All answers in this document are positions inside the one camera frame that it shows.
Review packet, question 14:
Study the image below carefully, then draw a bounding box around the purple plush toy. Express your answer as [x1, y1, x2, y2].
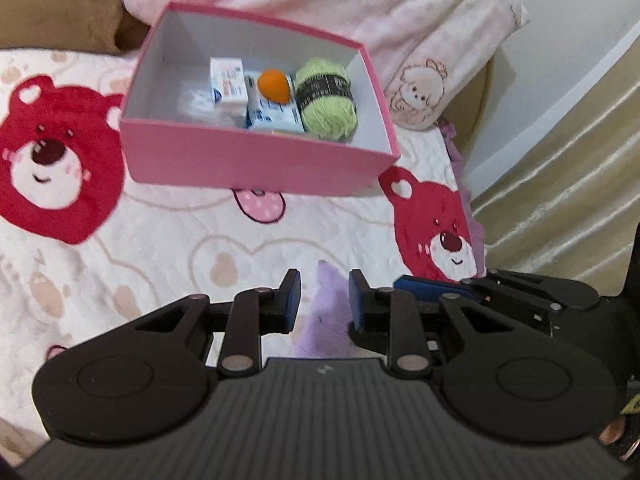
[295, 260, 356, 359]

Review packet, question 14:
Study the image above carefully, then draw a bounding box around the blue white wet wipes pack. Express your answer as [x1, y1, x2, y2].
[245, 70, 305, 134]

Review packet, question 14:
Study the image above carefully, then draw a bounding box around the beige curtain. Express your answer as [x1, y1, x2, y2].
[472, 44, 639, 295]

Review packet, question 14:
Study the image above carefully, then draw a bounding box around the white red bear blanket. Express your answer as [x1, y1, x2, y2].
[0, 48, 486, 466]

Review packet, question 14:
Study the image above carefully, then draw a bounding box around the green yarn ball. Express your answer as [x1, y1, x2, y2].
[294, 58, 358, 141]

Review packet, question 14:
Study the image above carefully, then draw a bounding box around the orange sponge egg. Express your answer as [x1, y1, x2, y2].
[257, 68, 291, 105]

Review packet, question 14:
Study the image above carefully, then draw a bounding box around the pink cartoon pillow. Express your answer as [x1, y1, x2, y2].
[122, 0, 528, 131]

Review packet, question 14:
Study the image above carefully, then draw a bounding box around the pink cardboard storage box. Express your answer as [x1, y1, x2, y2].
[119, 1, 399, 196]

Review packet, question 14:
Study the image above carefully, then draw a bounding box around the clear plastic packet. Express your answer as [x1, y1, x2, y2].
[177, 80, 234, 127]

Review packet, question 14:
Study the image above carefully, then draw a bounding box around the small white medicine box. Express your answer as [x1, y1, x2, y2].
[209, 58, 248, 117]

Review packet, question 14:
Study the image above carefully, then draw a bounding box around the brown cushion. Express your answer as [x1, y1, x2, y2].
[1, 0, 150, 55]

